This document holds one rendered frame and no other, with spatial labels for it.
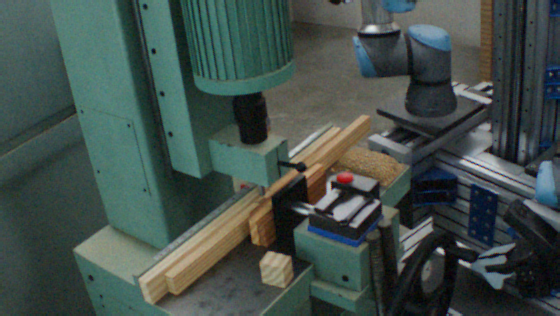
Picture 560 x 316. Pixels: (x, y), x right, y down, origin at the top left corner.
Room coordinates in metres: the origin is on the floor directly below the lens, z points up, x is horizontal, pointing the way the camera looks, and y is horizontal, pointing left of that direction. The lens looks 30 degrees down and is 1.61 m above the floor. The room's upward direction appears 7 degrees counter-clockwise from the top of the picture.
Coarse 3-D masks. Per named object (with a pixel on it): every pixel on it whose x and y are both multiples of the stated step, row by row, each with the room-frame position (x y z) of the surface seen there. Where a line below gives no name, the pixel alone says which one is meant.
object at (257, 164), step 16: (224, 128) 1.08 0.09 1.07; (208, 144) 1.05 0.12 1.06; (224, 144) 1.02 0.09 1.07; (240, 144) 1.01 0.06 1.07; (256, 144) 1.00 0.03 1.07; (272, 144) 0.99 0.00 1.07; (224, 160) 1.02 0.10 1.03; (240, 160) 1.00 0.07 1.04; (256, 160) 0.97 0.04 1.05; (272, 160) 0.97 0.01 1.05; (288, 160) 1.01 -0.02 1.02; (240, 176) 1.00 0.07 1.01; (256, 176) 0.98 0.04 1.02; (272, 176) 0.97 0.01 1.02
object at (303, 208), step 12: (300, 180) 0.98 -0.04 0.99; (288, 192) 0.96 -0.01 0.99; (300, 192) 0.98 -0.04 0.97; (276, 204) 0.93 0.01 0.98; (288, 204) 0.95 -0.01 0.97; (300, 204) 0.95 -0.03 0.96; (276, 216) 0.94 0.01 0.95; (288, 216) 0.95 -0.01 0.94; (300, 216) 0.97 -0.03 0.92; (276, 228) 0.94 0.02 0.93; (288, 228) 0.95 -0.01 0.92
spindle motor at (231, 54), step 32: (192, 0) 0.96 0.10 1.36; (224, 0) 0.93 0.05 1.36; (256, 0) 0.94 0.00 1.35; (192, 32) 0.98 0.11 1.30; (224, 32) 0.94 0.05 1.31; (256, 32) 0.94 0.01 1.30; (288, 32) 0.99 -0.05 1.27; (192, 64) 0.99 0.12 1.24; (224, 64) 0.94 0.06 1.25; (256, 64) 0.94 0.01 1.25; (288, 64) 0.98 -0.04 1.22
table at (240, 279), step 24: (408, 168) 1.13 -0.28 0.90; (384, 192) 1.05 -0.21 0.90; (288, 240) 0.93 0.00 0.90; (216, 264) 0.89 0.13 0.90; (240, 264) 0.88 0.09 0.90; (312, 264) 0.85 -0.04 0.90; (192, 288) 0.83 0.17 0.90; (216, 288) 0.82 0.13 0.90; (240, 288) 0.81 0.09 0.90; (264, 288) 0.81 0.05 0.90; (288, 288) 0.80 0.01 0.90; (312, 288) 0.84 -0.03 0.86; (336, 288) 0.82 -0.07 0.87; (168, 312) 0.77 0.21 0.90; (192, 312) 0.77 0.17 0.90; (216, 312) 0.76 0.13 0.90; (240, 312) 0.75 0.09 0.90; (264, 312) 0.75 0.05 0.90; (288, 312) 0.79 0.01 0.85
